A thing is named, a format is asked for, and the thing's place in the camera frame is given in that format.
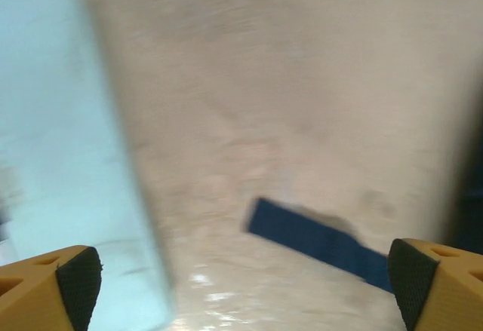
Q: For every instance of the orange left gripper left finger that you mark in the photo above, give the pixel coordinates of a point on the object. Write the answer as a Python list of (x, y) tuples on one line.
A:
[(41, 289)]

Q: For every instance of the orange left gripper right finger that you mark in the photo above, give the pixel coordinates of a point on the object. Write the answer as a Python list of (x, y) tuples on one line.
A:
[(441, 289)]

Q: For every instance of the navy blue backpack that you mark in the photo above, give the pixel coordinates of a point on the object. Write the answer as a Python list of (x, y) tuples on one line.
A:
[(302, 233)]

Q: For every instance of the light blue case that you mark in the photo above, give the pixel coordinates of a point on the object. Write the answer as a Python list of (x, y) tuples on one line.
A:
[(56, 120)]

